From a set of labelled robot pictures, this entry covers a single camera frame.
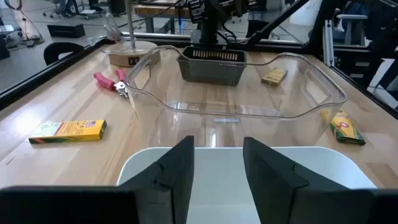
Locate wooden desk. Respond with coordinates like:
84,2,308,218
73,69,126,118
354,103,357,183
134,3,195,34

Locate white plastic bin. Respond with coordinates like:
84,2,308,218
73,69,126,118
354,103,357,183
116,146,377,224

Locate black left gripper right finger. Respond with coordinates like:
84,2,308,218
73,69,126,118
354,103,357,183
243,136,351,224

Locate silver aluminium extrusion post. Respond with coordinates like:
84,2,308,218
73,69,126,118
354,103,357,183
323,20,335,67

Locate clear plastic bin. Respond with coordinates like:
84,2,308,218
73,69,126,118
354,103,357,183
124,45,348,149

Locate black floor box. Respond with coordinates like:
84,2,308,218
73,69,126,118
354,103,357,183
47,23,86,39

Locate black slotted plastic basket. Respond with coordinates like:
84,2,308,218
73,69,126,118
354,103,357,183
176,45,248,86

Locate black curved frame handle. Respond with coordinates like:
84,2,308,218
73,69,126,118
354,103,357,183
43,42,85,67

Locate pink-handled pliers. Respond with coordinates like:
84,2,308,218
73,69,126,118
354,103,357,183
93,68,139,120

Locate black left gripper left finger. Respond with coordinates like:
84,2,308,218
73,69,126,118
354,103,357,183
119,135,195,224

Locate yellow Crayola crayon box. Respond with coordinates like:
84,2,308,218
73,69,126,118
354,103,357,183
28,119,108,145
261,67,289,87
320,108,367,146

